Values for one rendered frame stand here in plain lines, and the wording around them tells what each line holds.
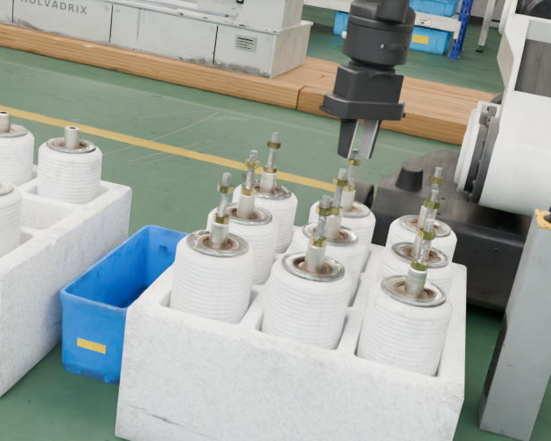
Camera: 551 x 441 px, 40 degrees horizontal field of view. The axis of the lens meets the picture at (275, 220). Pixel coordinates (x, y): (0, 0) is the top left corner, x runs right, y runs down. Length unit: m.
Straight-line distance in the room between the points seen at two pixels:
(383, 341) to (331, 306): 0.07
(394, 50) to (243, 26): 2.02
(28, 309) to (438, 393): 0.53
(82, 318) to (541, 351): 0.62
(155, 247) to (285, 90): 1.69
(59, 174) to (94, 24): 2.11
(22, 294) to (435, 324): 0.52
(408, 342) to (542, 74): 0.65
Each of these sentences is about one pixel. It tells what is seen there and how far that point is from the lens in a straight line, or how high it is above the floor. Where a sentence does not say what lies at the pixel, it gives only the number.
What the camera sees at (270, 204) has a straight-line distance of 1.09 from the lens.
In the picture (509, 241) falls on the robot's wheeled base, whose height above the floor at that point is 0.18.
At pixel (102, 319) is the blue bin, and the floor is 0.10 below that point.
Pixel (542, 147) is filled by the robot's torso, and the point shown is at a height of 0.37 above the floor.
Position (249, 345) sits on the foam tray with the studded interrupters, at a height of 0.17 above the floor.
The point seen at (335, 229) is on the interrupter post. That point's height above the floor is 0.26.
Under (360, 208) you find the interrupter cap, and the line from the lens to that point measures 1.12.
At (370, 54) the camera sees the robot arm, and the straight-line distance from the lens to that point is 1.02.
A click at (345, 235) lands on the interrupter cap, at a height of 0.25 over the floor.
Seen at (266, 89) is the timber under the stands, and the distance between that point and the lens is 2.94.
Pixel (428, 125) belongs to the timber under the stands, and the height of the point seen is 0.05.
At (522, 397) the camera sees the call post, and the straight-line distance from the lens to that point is 1.13.
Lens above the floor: 0.61
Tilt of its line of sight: 20 degrees down
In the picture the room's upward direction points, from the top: 9 degrees clockwise
